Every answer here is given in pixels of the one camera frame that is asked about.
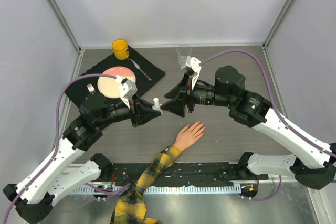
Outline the yellow mug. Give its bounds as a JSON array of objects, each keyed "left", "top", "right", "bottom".
[{"left": 112, "top": 39, "right": 130, "bottom": 60}]

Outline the silver table knife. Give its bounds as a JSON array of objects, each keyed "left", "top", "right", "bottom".
[{"left": 128, "top": 58, "right": 152, "bottom": 81}]

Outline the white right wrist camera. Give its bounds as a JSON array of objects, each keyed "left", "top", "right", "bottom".
[{"left": 181, "top": 56, "right": 202, "bottom": 90}]

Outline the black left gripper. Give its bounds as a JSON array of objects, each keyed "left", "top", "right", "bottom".
[{"left": 95, "top": 93, "right": 161, "bottom": 127}]

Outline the clear plastic cup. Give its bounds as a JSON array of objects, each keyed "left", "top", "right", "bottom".
[{"left": 176, "top": 45, "right": 192, "bottom": 65}]

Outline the yellow plaid sleeve forearm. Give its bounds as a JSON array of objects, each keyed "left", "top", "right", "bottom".
[{"left": 110, "top": 146, "right": 181, "bottom": 224}]

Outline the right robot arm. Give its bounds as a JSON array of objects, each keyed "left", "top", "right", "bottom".
[{"left": 161, "top": 66, "right": 335, "bottom": 190}]

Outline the mannequin hand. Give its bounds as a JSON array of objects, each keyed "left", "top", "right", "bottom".
[{"left": 173, "top": 121, "right": 205, "bottom": 152}]

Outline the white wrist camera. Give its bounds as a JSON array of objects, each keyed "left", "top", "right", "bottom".
[
  {"left": 115, "top": 75, "right": 138, "bottom": 108},
  {"left": 181, "top": 56, "right": 202, "bottom": 90}
]

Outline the pink round plate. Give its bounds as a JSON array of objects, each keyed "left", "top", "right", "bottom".
[{"left": 97, "top": 66, "right": 136, "bottom": 99}]

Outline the white slotted cable duct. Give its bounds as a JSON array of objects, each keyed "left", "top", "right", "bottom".
[{"left": 70, "top": 184, "right": 242, "bottom": 196}]

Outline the clear nail polish bottle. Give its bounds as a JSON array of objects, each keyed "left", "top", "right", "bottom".
[{"left": 152, "top": 106, "right": 163, "bottom": 113}]

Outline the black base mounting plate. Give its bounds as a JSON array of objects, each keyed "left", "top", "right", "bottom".
[{"left": 111, "top": 162, "right": 269, "bottom": 183}]

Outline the silver fork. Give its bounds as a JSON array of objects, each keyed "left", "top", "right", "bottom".
[{"left": 87, "top": 84, "right": 96, "bottom": 94}]

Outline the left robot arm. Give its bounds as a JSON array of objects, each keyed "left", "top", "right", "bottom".
[{"left": 3, "top": 93, "right": 161, "bottom": 223}]

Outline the black cloth placemat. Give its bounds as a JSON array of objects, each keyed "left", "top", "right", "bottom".
[{"left": 65, "top": 47, "right": 165, "bottom": 107}]

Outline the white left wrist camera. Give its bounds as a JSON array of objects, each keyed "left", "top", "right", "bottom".
[{"left": 115, "top": 75, "right": 138, "bottom": 108}]

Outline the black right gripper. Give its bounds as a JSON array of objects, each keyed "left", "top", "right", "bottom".
[{"left": 161, "top": 72, "right": 234, "bottom": 117}]

